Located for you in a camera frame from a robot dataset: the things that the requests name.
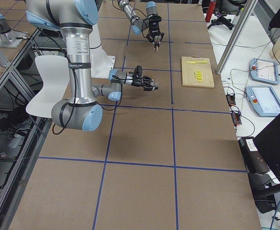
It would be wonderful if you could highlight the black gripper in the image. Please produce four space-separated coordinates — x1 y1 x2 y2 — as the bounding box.
131 75 158 92
146 30 164 44

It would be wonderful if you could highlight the clear glass shaker cup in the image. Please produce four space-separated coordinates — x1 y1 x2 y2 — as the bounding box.
151 81 158 90

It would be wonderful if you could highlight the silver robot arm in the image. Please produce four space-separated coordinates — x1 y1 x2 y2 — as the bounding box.
25 0 158 131
117 0 164 50

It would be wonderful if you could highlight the yellow plastic knife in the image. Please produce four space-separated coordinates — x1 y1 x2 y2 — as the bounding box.
186 61 208 64

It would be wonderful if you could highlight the bamboo cutting board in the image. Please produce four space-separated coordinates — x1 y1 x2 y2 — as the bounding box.
181 57 214 88

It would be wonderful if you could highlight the red bottle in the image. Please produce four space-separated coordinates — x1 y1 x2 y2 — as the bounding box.
205 0 216 23

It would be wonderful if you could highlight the black tripod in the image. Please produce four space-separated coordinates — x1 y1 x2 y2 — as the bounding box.
207 14 234 30

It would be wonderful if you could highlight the white plastic chair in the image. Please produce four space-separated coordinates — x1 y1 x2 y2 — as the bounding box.
26 55 69 118

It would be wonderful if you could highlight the far teach pendant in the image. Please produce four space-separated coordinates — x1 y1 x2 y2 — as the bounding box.
249 58 280 85

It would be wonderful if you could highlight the teach pendant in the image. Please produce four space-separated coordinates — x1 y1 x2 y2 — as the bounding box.
245 86 280 117
249 58 280 85

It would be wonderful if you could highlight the near teach pendant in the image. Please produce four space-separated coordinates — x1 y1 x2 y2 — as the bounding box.
245 86 280 117

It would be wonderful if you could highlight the black desktop box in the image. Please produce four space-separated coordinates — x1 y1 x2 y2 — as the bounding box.
238 137 269 175

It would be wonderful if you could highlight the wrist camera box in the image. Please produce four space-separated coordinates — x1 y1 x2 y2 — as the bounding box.
149 15 162 30
134 65 143 78

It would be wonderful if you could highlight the aluminium frame post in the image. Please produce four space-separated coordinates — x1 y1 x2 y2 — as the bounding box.
216 0 258 75

